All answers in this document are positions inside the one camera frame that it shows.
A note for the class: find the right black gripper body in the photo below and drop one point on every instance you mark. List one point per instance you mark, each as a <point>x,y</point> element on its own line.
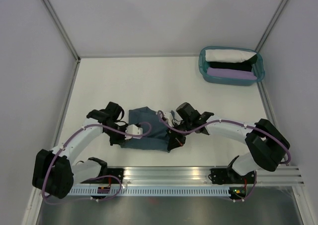
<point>180,137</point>

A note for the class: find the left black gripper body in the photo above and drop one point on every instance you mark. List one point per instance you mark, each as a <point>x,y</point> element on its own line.
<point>115,137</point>

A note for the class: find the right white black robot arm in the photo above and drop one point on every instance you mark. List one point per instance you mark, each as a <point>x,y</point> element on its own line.
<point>267,147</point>

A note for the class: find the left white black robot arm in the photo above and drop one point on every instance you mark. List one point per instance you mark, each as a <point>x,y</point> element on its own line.
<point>55,171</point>

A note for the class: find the teal plastic basket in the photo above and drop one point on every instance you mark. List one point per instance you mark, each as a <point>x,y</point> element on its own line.
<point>257,69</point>

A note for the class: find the purple rolled t shirt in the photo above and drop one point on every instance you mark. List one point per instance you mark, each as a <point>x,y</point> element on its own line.
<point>228,73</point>

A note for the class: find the white rolled t shirt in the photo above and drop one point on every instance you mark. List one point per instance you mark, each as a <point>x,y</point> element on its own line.
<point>230,56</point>

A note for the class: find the black rolled t shirt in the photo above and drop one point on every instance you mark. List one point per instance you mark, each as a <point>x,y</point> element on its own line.
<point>243,66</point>

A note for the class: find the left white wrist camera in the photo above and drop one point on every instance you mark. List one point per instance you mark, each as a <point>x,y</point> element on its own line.
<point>133,132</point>

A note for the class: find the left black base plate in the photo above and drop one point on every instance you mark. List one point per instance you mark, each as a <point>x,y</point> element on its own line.
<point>113,175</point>

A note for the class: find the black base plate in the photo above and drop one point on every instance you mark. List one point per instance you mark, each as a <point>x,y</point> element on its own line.
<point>221,176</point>
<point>113,175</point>

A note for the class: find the light blue cable duct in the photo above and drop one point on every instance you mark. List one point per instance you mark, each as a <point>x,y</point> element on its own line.
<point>151,191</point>

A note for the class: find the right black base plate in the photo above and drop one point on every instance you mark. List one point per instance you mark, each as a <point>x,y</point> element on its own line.
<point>221,176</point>

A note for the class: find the aluminium front rail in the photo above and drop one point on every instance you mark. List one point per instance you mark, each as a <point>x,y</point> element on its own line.
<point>198,176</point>

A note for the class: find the left aluminium frame post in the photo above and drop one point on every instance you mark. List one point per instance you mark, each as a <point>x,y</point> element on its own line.
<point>58,24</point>

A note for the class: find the aluminium frame post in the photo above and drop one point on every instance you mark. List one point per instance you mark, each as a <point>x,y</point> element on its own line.
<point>58,24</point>
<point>271,24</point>

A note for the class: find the right aluminium frame post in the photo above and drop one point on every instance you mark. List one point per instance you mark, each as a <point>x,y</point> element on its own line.
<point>271,24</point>

